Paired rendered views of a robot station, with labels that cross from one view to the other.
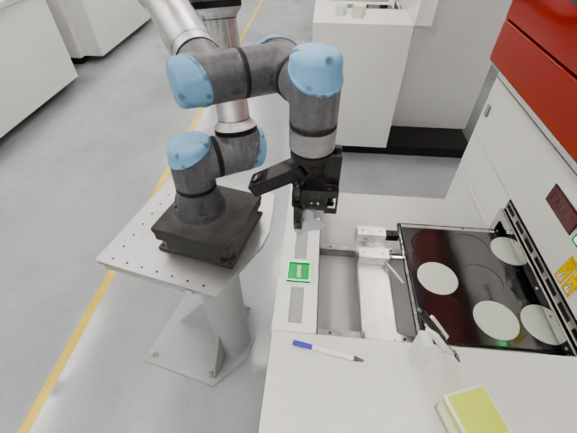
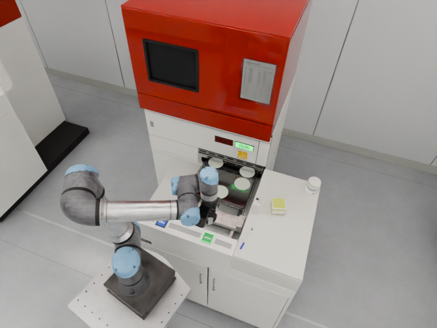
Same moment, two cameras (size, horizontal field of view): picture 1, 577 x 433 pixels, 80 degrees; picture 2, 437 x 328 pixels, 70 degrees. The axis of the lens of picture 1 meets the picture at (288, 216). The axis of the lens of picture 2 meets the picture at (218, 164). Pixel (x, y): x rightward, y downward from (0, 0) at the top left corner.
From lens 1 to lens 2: 1.11 m
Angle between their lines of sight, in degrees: 51
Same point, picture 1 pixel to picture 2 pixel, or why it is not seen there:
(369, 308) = (224, 221)
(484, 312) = (238, 185)
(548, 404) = (275, 186)
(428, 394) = (266, 214)
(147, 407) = not seen: outside the picture
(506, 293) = (233, 174)
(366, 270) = not seen: hidden behind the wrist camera
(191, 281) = (176, 301)
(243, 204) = (143, 257)
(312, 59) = (215, 175)
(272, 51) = (190, 184)
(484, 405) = (277, 200)
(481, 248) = not seen: hidden behind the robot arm
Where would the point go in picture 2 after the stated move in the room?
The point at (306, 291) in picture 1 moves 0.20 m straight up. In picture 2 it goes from (218, 237) to (219, 216)
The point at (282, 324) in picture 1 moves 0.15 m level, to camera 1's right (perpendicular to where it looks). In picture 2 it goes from (231, 251) to (237, 226)
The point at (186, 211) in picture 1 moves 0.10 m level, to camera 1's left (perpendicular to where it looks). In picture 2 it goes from (144, 286) to (134, 308)
